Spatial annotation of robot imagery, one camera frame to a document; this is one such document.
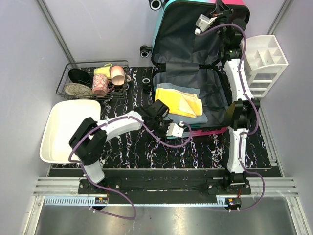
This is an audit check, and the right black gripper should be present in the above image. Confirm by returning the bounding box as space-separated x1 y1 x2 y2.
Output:
207 0 233 46

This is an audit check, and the pink and teal kids suitcase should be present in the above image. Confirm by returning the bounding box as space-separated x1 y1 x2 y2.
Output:
139 0 250 136

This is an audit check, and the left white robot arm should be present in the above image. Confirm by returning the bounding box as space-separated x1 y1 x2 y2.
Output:
68 100 172 194

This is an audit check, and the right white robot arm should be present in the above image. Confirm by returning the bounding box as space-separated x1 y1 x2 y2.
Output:
210 0 260 194

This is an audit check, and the yellow towel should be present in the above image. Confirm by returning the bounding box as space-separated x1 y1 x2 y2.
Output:
155 88 203 118

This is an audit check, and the blue folded cloth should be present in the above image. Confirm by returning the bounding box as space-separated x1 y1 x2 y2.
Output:
154 83 208 125

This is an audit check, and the black marble pattern mat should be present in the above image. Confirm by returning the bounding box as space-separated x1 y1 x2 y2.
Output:
52 66 272 169

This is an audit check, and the plain pink mug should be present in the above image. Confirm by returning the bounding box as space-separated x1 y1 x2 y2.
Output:
111 66 131 86

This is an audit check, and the white drawer organizer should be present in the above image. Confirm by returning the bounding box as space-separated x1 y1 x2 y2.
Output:
241 35 289 98

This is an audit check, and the patterned pink mug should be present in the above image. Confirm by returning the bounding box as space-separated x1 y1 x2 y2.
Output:
92 74 115 98

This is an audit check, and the yellow mug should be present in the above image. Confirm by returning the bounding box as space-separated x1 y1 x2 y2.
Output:
93 63 112 78

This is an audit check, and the speckled grey plate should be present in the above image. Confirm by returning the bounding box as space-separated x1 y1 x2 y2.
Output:
64 83 92 96

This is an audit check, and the black bowl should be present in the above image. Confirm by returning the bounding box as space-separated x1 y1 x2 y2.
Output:
68 68 92 85

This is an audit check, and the white plastic basin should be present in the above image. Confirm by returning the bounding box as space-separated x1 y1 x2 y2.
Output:
39 99 101 164

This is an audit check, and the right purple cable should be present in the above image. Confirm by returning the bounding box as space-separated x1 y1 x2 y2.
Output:
197 23 266 213

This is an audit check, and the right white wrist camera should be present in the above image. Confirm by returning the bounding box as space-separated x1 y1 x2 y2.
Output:
195 14 216 35

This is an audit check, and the black wire dish rack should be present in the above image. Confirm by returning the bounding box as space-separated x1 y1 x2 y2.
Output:
56 60 129 100

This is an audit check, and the aluminium frame rail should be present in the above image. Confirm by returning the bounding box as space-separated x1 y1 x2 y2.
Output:
33 177 298 207

